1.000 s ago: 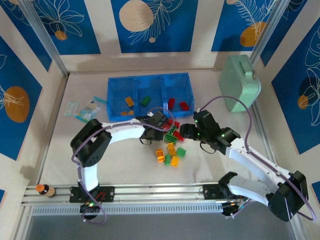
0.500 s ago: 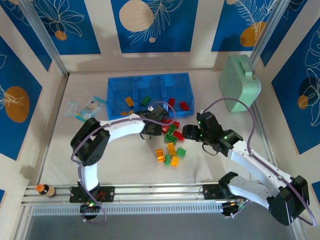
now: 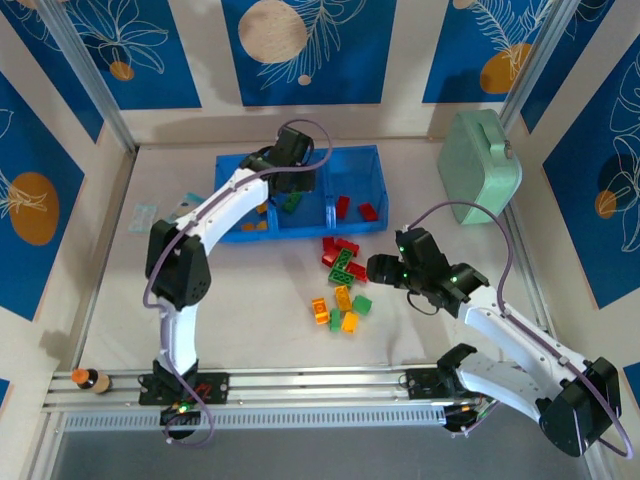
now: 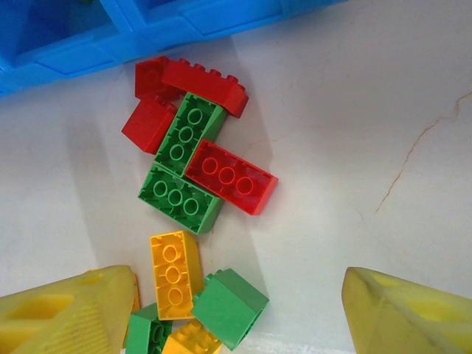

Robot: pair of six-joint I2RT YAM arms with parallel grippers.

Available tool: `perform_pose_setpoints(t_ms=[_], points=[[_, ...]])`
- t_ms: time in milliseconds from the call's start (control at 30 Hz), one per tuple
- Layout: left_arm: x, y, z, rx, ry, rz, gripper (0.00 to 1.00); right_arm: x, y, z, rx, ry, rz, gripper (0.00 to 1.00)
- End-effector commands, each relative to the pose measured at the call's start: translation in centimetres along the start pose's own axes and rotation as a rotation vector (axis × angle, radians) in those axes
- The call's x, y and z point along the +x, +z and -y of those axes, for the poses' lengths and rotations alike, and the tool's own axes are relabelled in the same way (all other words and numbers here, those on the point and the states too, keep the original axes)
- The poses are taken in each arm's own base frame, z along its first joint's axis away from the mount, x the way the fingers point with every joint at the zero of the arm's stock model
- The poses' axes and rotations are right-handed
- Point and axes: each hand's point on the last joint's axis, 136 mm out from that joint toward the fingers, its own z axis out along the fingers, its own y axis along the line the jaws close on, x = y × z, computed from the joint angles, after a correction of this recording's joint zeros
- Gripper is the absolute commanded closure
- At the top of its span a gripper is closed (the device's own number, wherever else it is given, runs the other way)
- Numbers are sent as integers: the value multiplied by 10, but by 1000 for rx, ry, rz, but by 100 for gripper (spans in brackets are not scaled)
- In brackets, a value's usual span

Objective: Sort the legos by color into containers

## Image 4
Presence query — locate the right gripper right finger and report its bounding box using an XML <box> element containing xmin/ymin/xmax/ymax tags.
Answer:
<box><xmin>341</xmin><ymin>267</ymin><xmax>472</xmax><ymax>354</ymax></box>

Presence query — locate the small red lego brick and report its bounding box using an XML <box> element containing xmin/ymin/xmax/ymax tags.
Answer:
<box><xmin>134</xmin><ymin>55</ymin><xmax>174</xmax><ymax>100</ymax></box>
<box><xmin>121</xmin><ymin>96</ymin><xmax>178</xmax><ymax>156</ymax></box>

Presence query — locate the long yellow lego brick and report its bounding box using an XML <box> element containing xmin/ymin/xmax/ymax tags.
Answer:
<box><xmin>148</xmin><ymin>230</ymin><xmax>205</xmax><ymax>322</ymax></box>
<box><xmin>123</xmin><ymin>272</ymin><xmax>142</xmax><ymax>347</ymax></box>

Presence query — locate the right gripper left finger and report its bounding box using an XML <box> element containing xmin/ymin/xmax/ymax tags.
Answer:
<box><xmin>0</xmin><ymin>264</ymin><xmax>136</xmax><ymax>354</ymax></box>

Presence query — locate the long red lego brick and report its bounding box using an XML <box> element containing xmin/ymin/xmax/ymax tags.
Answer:
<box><xmin>183</xmin><ymin>139</ymin><xmax>280</xmax><ymax>217</ymax></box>
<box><xmin>161</xmin><ymin>58</ymin><xmax>250</xmax><ymax>119</ymax></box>

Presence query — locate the long green lego brick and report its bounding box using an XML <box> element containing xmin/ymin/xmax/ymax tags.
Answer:
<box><xmin>153</xmin><ymin>91</ymin><xmax>229</xmax><ymax>178</ymax></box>
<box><xmin>137</xmin><ymin>164</ymin><xmax>225</xmax><ymax>235</ymax></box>

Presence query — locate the small yellow lego brick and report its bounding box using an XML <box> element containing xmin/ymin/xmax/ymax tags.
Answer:
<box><xmin>161</xmin><ymin>319</ymin><xmax>223</xmax><ymax>354</ymax></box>

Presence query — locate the small green lego brick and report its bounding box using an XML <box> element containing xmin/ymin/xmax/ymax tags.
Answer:
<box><xmin>190</xmin><ymin>268</ymin><xmax>271</xmax><ymax>352</ymax></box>
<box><xmin>124</xmin><ymin>302</ymin><xmax>174</xmax><ymax>354</ymax></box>

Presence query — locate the blue three-compartment plastic bin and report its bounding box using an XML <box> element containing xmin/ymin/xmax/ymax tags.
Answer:
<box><xmin>0</xmin><ymin>0</ymin><xmax>347</xmax><ymax>99</ymax></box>

